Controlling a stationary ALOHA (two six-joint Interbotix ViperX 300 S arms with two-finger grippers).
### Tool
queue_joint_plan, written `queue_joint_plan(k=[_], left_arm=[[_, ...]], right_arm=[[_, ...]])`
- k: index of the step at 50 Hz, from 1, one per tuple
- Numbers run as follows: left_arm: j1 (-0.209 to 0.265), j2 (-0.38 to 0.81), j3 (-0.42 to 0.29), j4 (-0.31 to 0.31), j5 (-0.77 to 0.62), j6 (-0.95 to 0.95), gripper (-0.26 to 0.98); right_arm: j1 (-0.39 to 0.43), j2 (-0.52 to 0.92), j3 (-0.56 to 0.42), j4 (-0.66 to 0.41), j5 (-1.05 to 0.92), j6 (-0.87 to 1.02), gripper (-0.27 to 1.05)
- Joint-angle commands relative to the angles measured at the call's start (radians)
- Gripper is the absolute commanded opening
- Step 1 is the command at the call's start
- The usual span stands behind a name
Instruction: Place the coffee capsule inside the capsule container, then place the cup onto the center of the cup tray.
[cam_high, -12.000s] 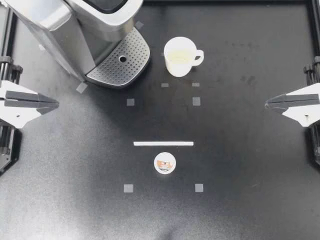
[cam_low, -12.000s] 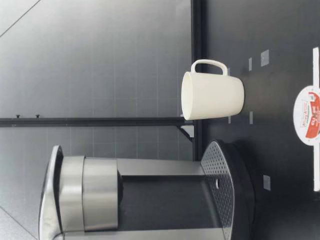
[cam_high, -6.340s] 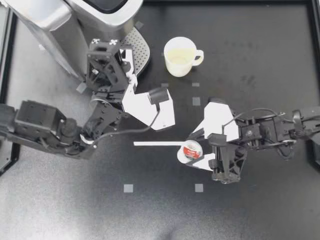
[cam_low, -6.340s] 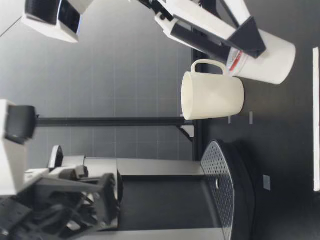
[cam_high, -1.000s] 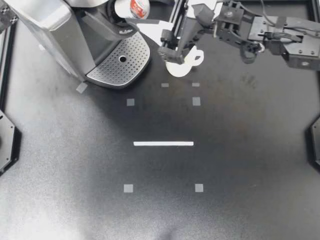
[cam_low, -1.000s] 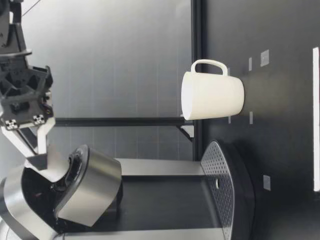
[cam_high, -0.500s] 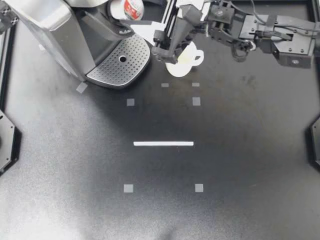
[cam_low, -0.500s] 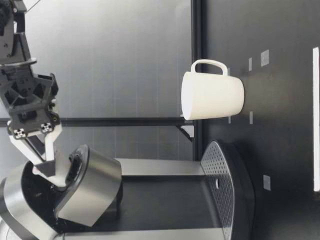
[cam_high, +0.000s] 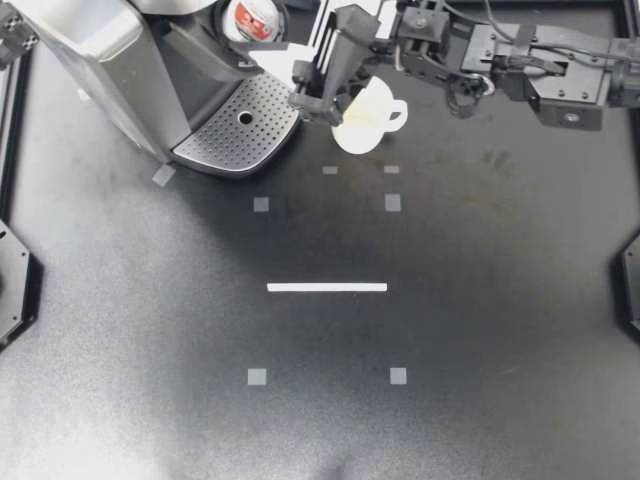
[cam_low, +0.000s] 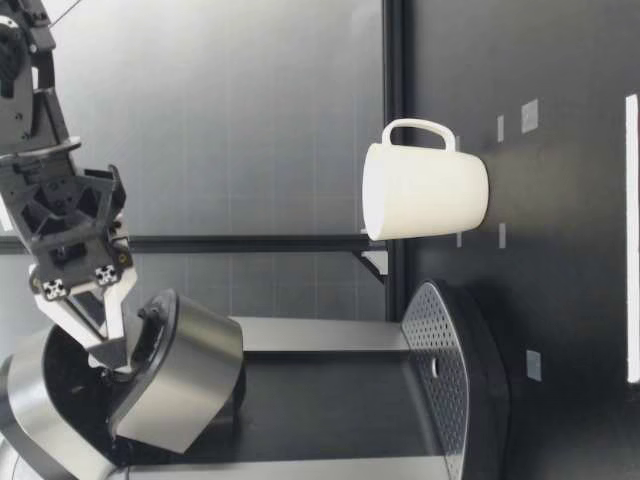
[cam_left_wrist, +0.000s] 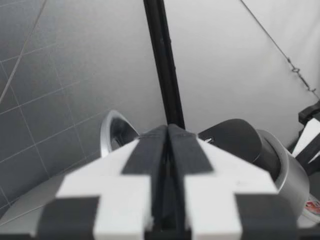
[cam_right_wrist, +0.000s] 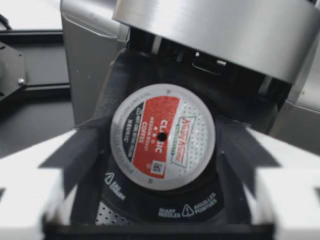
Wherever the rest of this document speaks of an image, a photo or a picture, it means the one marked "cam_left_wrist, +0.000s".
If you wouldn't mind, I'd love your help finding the silver and black coffee machine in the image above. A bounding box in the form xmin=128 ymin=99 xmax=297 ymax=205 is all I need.
xmin=0 ymin=109 xmax=320 ymax=240

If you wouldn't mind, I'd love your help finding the black frame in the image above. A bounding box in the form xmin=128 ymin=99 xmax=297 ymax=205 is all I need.
xmin=142 ymin=0 xmax=186 ymax=131

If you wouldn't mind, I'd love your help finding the thin black cord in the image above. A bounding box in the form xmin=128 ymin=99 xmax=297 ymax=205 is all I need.
xmin=239 ymin=0 xmax=320 ymax=99

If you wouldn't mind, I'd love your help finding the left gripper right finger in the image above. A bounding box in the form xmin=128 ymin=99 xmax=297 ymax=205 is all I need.
xmin=168 ymin=124 xmax=301 ymax=240

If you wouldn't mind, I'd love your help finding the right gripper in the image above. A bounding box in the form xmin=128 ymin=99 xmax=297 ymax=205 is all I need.
xmin=291 ymin=99 xmax=320 ymax=176

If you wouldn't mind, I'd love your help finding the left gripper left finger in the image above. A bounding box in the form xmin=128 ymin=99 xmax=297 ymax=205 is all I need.
xmin=29 ymin=124 xmax=168 ymax=240

